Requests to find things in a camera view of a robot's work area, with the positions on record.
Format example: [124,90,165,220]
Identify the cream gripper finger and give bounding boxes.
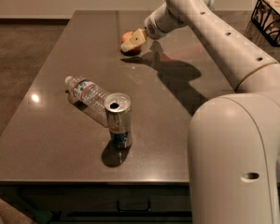
[120,40,140,52]

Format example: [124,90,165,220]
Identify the red yellow apple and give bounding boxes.
[120,31,141,53]

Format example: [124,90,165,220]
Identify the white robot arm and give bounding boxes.
[121,0,280,224]

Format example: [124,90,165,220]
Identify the silver blue drink can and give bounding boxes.
[104,92,133,149]

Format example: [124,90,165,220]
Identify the clear plastic water bottle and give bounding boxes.
[65,77,109,127]

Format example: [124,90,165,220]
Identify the black wire basket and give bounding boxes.
[251,0,280,47]

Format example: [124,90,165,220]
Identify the dark cabinet drawer with handle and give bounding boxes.
[21,186,190,213]

